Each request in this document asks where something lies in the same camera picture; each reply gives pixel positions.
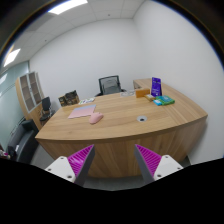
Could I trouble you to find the black leather sofa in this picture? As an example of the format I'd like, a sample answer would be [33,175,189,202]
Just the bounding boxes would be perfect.
[7,120,39,164]

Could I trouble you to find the black mesh office chair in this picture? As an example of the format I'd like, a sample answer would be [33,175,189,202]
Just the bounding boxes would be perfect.
[96,75,125,96]

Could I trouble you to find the pink computer mouse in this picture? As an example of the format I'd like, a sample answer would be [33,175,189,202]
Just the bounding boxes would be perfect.
[89,112,103,124]

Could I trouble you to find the colourful sticker sheet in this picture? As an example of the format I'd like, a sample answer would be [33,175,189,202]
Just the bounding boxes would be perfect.
[78,97,95,105]

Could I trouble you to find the silver desk cable grommet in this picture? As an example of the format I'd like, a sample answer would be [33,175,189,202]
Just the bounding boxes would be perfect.
[137,116,147,122]

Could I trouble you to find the green box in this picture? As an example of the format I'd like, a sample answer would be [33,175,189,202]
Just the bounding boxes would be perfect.
[156,95,175,105]

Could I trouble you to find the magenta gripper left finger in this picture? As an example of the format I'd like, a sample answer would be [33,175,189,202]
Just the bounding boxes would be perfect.
[46,145,95,186]

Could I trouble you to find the white papers on desk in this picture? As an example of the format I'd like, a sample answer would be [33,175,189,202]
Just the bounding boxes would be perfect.
[120,91,135,97]

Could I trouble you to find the large wooden office desk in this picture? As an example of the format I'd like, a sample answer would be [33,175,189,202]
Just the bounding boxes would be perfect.
[36,84,207,178]

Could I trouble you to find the dark patterned box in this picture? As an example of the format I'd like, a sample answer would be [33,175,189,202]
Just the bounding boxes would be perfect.
[58,90,79,107]

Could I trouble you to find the ceiling light panel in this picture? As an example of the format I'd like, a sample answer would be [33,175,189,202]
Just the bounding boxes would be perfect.
[49,0,88,15]

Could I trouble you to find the pink and blue mouse pad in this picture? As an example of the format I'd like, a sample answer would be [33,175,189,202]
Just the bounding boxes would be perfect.
[68,105,95,119]

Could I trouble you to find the orange box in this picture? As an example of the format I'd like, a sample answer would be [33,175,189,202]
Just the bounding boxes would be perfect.
[135,88,150,98]

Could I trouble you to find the blue small box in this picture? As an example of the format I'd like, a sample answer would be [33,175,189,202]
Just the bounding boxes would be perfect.
[153,100,162,106]

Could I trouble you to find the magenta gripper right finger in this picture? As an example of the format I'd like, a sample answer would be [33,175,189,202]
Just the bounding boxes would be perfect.
[134,145,182,183]

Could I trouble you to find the small black chair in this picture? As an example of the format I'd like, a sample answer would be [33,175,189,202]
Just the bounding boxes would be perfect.
[40,97,55,125]

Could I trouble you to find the purple standing card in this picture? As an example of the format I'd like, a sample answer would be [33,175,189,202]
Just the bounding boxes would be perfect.
[151,77,162,97]

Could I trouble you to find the wooden glass-door cabinet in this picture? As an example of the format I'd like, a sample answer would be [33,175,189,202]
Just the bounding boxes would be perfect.
[15,72,44,129]

